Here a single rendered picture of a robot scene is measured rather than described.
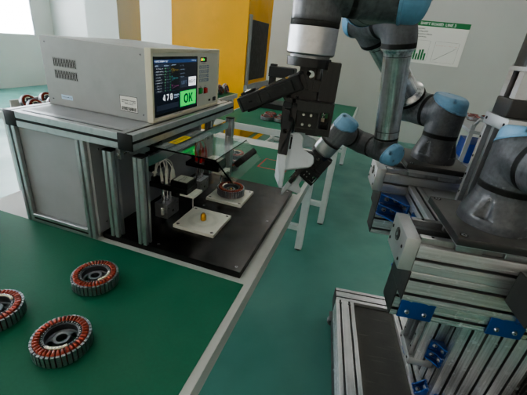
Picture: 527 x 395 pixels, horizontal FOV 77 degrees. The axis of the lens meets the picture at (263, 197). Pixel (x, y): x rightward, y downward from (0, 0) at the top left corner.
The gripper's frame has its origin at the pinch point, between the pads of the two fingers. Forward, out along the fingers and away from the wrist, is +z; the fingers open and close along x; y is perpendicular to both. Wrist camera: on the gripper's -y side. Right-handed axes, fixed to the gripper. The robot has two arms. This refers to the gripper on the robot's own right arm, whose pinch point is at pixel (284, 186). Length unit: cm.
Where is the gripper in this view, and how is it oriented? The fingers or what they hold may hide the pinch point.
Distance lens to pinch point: 128.1
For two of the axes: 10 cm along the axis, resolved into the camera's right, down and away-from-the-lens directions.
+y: 7.7, 6.4, 0.1
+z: -5.6, 6.7, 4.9
